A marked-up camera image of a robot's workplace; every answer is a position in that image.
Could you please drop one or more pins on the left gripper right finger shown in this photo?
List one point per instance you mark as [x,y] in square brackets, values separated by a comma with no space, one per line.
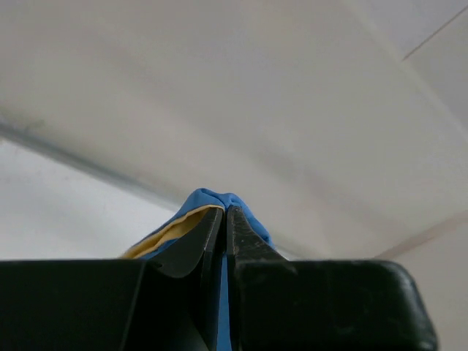
[251,263]

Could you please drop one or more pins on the blue yellow printed cloth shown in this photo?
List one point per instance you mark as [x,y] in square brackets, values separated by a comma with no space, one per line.
[185,219]

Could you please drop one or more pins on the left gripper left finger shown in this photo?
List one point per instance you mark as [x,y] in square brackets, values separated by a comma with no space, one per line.
[188,274]

